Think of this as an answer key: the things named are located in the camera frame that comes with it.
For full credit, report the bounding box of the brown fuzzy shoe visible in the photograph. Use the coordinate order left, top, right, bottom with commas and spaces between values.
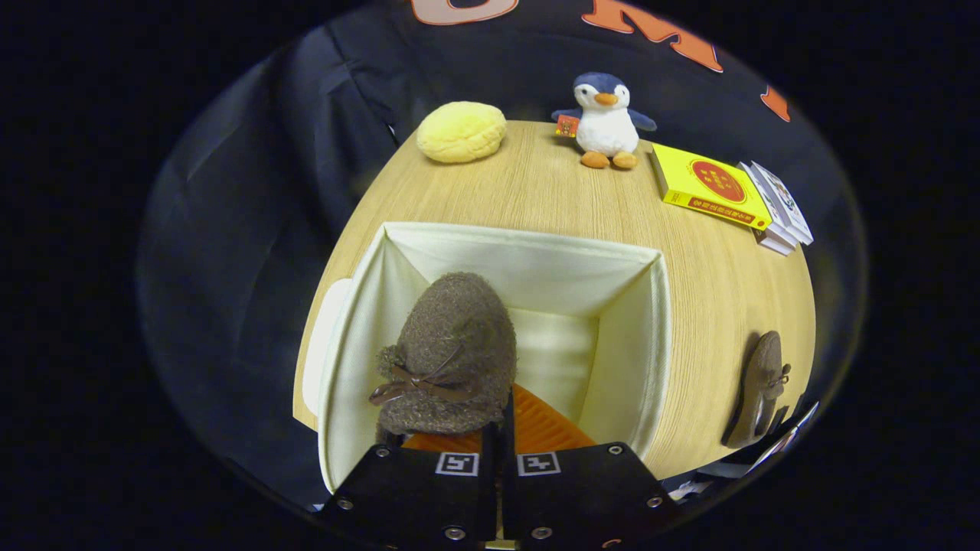
721, 331, 792, 449
369, 272, 518, 445

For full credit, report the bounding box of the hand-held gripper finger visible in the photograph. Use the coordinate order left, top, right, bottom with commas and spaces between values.
501, 383, 681, 550
318, 425, 502, 550

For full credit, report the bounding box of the yellow book with red circle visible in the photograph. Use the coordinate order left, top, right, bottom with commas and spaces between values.
649, 142, 774, 232

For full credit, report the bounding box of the black backdrop cloth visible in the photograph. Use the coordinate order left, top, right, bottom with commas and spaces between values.
138, 0, 870, 521

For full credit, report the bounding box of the cream fabric storage box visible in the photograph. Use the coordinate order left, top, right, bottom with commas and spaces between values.
301, 222, 672, 494

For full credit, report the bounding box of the blue white penguin plush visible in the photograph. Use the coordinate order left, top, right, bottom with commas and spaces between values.
551, 72, 658, 170

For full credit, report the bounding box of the yellow bread plush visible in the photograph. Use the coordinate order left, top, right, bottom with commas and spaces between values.
416, 101, 508, 165

